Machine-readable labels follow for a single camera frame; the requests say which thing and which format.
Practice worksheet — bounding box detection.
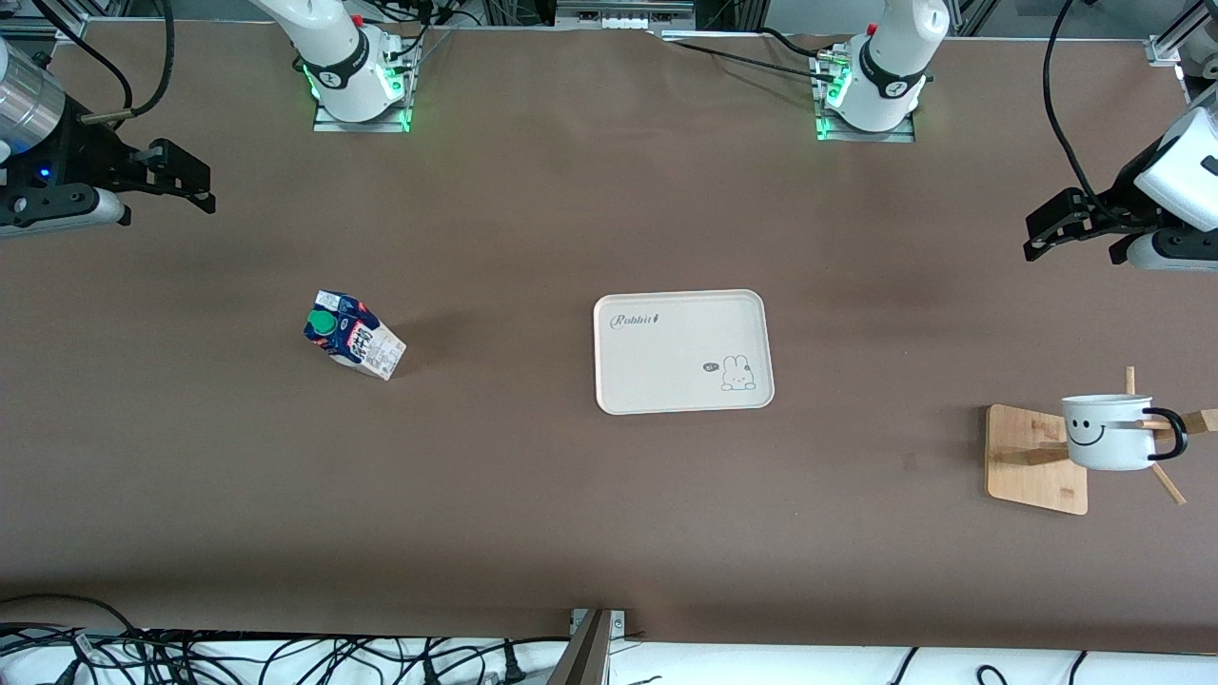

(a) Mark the blue white milk carton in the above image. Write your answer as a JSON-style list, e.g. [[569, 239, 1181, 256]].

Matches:
[[304, 290, 407, 382]]

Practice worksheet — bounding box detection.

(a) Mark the white smiley face mug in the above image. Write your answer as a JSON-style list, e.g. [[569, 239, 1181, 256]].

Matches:
[[1061, 394, 1189, 472]]

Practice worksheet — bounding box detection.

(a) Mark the cream rabbit print tray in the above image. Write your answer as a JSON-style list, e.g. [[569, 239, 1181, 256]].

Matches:
[[593, 289, 776, 416]]

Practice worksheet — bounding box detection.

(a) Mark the wooden mug stand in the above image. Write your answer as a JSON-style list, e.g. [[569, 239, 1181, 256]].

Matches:
[[986, 366, 1218, 516]]

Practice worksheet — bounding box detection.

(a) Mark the grey box with ports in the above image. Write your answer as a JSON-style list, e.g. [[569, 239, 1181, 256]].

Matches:
[[555, 0, 697, 31]]

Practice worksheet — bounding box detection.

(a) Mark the thin black cable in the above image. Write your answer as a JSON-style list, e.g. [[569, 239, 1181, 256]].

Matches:
[[29, 5, 136, 101]]

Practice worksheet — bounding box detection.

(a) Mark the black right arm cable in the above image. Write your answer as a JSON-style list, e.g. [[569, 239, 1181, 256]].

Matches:
[[80, 0, 178, 125]]

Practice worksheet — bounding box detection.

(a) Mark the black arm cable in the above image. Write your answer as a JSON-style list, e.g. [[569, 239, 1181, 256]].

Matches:
[[1043, 0, 1143, 225], [80, 0, 178, 125]]

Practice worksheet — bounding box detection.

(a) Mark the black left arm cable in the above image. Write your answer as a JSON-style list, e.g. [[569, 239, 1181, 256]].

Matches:
[[1043, 0, 1143, 225]]

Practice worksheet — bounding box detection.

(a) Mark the aluminium frame profile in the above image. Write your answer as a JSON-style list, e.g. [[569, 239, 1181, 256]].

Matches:
[[0, 0, 91, 41]]

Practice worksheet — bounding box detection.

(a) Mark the aluminium corner bracket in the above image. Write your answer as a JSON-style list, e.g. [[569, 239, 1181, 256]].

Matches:
[[1147, 33, 1202, 69]]

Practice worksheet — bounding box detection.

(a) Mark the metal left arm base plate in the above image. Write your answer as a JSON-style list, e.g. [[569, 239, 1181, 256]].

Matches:
[[812, 52, 917, 145]]

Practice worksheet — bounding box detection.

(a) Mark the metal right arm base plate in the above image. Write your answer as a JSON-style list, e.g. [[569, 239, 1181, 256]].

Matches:
[[312, 48, 414, 133]]

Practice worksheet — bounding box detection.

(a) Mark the black base cable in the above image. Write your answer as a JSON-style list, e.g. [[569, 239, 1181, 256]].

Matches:
[[657, 27, 850, 85]]

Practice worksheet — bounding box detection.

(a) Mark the black looped cable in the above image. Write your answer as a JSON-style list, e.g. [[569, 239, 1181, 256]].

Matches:
[[0, 594, 144, 667]]

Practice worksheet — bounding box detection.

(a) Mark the metal post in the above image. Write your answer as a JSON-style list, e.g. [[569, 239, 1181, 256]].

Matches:
[[547, 609, 627, 685]]

